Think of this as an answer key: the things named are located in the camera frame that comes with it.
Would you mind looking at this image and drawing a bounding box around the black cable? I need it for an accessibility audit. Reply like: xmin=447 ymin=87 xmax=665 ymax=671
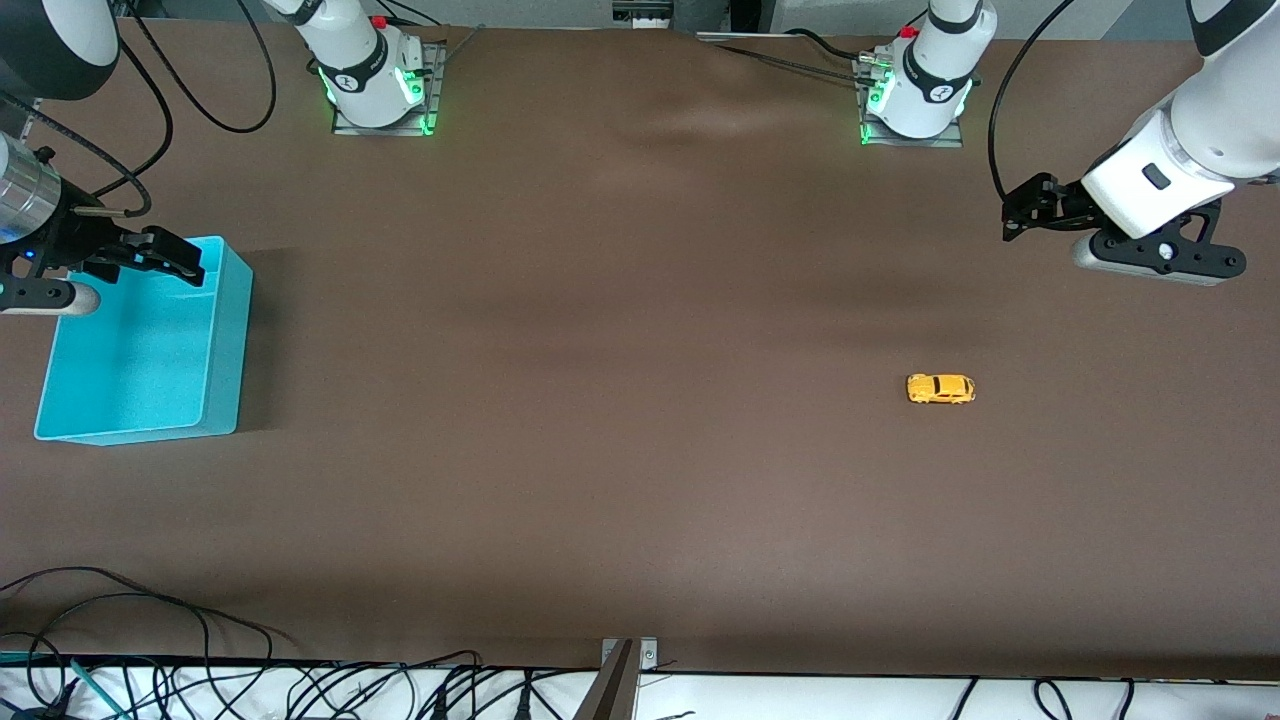
xmin=280 ymin=650 xmax=483 ymax=720
xmin=0 ymin=20 xmax=174 ymax=217
xmin=715 ymin=28 xmax=871 ymax=86
xmin=118 ymin=0 xmax=278 ymax=134
xmin=0 ymin=567 xmax=301 ymax=720
xmin=989 ymin=0 xmax=1077 ymax=206

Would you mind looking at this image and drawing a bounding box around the metal mount bracket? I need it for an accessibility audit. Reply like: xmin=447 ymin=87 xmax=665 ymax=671
xmin=575 ymin=638 xmax=659 ymax=720

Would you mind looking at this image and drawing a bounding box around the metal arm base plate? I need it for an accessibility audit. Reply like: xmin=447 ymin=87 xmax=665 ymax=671
xmin=858 ymin=55 xmax=966 ymax=149
xmin=332 ymin=42 xmax=443 ymax=137

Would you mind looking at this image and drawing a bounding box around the yellow beetle toy car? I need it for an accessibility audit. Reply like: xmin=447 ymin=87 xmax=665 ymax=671
xmin=906 ymin=373 xmax=976 ymax=405

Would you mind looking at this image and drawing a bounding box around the turquoise plastic bin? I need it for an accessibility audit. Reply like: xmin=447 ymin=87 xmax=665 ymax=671
xmin=34 ymin=236 xmax=254 ymax=446

